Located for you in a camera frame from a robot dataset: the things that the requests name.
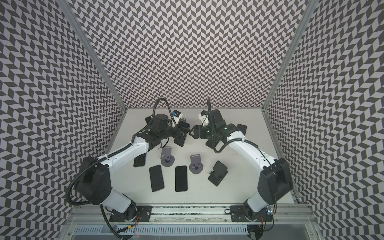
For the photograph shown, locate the grey round stand centre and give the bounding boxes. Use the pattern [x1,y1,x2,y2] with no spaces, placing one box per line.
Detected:
[189,154,204,175]

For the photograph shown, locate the aluminium corner post right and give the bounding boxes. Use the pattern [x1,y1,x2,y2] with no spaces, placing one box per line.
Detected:
[262,0,319,112]

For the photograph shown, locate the aluminium corner post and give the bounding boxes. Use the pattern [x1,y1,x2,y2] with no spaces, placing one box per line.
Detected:
[56,0,127,111]
[262,0,319,112]

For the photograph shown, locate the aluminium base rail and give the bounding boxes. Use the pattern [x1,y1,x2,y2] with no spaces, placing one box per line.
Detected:
[70,203,316,226]

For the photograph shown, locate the grey round stand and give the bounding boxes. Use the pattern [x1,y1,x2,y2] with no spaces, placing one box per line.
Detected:
[160,147,175,167]
[189,154,204,175]

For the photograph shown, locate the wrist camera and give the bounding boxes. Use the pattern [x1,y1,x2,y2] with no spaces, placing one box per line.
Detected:
[172,110,183,120]
[199,111,209,126]

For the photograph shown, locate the black flat stand front right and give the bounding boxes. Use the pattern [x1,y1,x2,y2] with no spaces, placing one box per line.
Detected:
[208,161,228,187]

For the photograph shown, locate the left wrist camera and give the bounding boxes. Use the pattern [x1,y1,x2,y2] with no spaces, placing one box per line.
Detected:
[172,110,183,120]

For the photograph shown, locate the grey round stand near left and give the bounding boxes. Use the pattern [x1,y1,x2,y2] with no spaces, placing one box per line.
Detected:
[160,147,175,167]

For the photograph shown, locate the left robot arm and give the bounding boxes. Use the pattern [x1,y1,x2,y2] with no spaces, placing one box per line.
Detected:
[65,98,190,222]

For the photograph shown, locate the aluminium corner post left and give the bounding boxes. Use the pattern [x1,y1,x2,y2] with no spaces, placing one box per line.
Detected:
[56,0,127,111]

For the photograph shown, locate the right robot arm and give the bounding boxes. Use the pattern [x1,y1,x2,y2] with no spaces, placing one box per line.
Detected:
[189,100,294,222]

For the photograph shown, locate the teal-edged phone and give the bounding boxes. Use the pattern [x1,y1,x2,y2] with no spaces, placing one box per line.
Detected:
[173,121,190,147]
[133,154,147,168]

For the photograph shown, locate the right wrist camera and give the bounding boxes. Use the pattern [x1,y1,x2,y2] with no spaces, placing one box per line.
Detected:
[199,111,209,126]

